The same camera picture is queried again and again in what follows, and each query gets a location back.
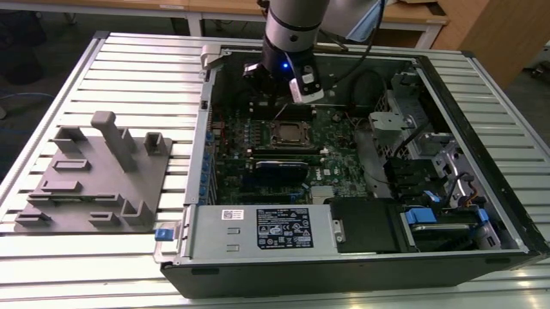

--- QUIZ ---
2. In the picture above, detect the CPU socket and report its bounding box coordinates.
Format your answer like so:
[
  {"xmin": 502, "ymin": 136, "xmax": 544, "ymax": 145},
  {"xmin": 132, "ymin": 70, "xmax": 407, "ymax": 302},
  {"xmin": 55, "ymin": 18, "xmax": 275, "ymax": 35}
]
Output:
[{"xmin": 265, "ymin": 119, "xmax": 318, "ymax": 149}]

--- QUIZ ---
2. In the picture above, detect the grey case latch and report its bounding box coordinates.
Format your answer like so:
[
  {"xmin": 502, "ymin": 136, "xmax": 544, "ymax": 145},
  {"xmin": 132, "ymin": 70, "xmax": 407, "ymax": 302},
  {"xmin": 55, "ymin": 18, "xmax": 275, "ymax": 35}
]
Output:
[{"xmin": 199, "ymin": 44, "xmax": 229, "ymax": 71}]

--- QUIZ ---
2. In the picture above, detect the pale blue teach pendant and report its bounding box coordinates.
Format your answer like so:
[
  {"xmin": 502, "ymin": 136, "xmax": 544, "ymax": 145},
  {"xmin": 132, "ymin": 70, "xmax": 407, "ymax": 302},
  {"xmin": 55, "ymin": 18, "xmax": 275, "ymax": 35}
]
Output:
[{"xmin": 346, "ymin": 0, "xmax": 387, "ymax": 41}]

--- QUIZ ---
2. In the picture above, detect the silver metal disk bay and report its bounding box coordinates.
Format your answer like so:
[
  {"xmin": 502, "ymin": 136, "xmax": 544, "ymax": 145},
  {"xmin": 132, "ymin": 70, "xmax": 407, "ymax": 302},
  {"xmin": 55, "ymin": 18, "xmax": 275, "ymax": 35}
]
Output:
[{"xmin": 367, "ymin": 71, "xmax": 465, "ymax": 162}]

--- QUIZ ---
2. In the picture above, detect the black graphics card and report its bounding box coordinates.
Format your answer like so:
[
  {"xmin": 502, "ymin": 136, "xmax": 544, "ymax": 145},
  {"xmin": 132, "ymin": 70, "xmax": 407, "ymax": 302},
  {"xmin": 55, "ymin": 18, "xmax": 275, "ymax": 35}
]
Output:
[{"xmin": 253, "ymin": 159, "xmax": 311, "ymax": 188}]

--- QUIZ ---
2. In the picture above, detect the green motherboard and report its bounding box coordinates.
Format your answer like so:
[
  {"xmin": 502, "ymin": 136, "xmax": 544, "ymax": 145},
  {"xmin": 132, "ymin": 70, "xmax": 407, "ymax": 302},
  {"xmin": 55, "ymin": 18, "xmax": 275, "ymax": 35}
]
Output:
[{"xmin": 209, "ymin": 106, "xmax": 375, "ymax": 207}]

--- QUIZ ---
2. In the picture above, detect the silver chipset heatsink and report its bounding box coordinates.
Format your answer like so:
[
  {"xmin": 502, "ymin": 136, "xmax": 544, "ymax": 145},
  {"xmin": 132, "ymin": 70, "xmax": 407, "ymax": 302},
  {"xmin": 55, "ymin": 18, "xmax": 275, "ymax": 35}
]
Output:
[{"xmin": 310, "ymin": 185, "xmax": 337, "ymax": 205}]

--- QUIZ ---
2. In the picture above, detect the wooden cabinet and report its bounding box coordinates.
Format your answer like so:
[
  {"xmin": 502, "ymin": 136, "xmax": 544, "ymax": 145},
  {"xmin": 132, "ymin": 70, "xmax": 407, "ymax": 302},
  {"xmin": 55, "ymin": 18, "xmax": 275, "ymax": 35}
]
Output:
[{"xmin": 438, "ymin": 0, "xmax": 550, "ymax": 89}]

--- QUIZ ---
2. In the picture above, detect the grey parts rack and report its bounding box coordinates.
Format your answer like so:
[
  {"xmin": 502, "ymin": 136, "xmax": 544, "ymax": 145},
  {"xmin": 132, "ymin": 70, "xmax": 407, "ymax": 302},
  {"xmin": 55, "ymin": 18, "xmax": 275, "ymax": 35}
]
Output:
[{"xmin": 12, "ymin": 111, "xmax": 175, "ymax": 234}]

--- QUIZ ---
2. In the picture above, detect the grey power supply unit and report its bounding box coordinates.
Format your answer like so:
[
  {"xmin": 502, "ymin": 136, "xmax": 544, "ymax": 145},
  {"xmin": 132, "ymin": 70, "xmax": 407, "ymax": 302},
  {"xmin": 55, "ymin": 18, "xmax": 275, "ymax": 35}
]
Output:
[{"xmin": 188, "ymin": 205, "xmax": 341, "ymax": 258}]

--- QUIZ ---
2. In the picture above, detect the blue disk carrier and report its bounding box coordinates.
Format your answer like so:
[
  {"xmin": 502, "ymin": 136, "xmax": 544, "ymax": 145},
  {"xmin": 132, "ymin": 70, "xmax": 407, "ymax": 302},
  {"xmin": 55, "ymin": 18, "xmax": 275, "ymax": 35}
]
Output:
[{"xmin": 402, "ymin": 207, "xmax": 490, "ymax": 226}]

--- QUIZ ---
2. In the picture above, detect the black office chair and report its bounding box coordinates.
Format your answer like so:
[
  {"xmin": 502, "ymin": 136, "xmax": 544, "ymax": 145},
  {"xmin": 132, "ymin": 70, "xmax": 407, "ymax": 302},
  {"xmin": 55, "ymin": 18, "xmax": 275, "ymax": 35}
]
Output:
[{"xmin": 0, "ymin": 8, "xmax": 50, "ymax": 85}]

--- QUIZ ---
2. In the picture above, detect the black chair base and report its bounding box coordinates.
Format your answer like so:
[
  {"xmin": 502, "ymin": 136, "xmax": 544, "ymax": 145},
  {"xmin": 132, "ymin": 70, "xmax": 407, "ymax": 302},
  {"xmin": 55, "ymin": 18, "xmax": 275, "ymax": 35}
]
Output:
[{"xmin": 521, "ymin": 44, "xmax": 550, "ymax": 79}]

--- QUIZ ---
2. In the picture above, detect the black hard disk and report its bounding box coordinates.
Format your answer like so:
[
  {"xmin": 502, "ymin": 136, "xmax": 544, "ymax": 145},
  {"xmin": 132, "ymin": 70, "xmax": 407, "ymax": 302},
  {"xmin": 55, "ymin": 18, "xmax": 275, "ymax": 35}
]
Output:
[{"xmin": 406, "ymin": 223, "xmax": 480, "ymax": 253}]

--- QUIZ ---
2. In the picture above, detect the black PC case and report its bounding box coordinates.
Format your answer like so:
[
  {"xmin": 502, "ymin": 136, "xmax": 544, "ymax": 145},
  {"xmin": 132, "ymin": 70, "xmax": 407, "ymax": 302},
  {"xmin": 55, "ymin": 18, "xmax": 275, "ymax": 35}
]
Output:
[{"xmin": 152, "ymin": 44, "xmax": 550, "ymax": 300}]

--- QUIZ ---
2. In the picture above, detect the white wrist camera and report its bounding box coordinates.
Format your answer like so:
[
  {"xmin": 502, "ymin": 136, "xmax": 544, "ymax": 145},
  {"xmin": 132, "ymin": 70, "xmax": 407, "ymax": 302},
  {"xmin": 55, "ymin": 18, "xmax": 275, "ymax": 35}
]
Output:
[{"xmin": 289, "ymin": 66, "xmax": 327, "ymax": 104}]

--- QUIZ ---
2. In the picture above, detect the wooden desk white frame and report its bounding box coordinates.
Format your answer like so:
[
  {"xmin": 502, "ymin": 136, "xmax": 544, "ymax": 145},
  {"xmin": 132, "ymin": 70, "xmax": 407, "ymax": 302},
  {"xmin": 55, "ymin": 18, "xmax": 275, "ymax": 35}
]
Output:
[
  {"xmin": 202, "ymin": 0, "xmax": 451, "ymax": 49},
  {"xmin": 0, "ymin": 0, "xmax": 206, "ymax": 36}
]

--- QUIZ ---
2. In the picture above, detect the thin black cable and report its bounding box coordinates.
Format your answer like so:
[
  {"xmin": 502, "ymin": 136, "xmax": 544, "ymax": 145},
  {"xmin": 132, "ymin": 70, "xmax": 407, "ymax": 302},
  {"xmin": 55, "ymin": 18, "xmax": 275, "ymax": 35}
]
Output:
[{"xmin": 393, "ymin": 118, "xmax": 427, "ymax": 159}]

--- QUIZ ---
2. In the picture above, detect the black plastic drive bracket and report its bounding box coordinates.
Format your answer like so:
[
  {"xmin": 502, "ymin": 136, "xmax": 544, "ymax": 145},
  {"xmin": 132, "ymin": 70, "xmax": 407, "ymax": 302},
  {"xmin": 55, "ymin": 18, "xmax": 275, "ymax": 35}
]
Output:
[{"xmin": 383, "ymin": 159, "xmax": 443, "ymax": 198}]

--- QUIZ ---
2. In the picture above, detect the thin blue cable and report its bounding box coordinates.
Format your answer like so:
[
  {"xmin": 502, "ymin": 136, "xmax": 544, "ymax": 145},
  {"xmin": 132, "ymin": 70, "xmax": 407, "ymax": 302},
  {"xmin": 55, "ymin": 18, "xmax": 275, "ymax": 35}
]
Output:
[{"xmin": 0, "ymin": 91, "xmax": 55, "ymax": 101}]

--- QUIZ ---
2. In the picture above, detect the coloured wire bundle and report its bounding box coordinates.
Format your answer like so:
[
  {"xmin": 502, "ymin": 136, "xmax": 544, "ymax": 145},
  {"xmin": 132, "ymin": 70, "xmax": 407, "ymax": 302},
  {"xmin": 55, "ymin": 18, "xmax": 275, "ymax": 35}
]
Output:
[{"xmin": 462, "ymin": 189, "xmax": 482, "ymax": 207}]

